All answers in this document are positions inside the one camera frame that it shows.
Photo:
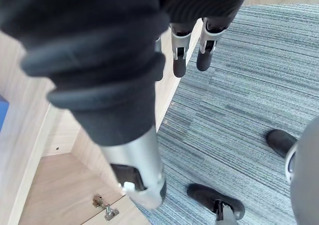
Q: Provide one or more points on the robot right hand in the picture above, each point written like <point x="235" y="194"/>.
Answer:
<point x="94" y="60"/>

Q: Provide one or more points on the light wood cabinet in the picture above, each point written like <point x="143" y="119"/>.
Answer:
<point x="27" y="115"/>

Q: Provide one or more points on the blue folder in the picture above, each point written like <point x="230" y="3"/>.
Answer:
<point x="3" y="115"/>

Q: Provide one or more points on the light wood cabinet door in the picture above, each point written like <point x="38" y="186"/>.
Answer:
<point x="62" y="185"/>

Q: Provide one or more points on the metal cabinet door hinge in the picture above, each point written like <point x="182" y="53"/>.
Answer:
<point x="106" y="207"/>

